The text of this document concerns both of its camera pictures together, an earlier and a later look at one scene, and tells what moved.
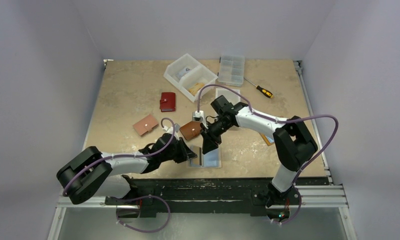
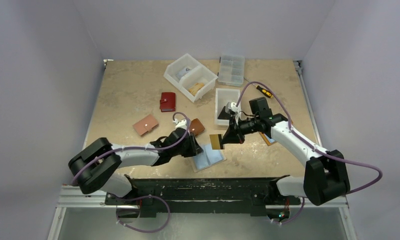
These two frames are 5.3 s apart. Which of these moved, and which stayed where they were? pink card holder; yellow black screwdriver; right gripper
Moved: right gripper
Stayed: pink card holder; yellow black screwdriver
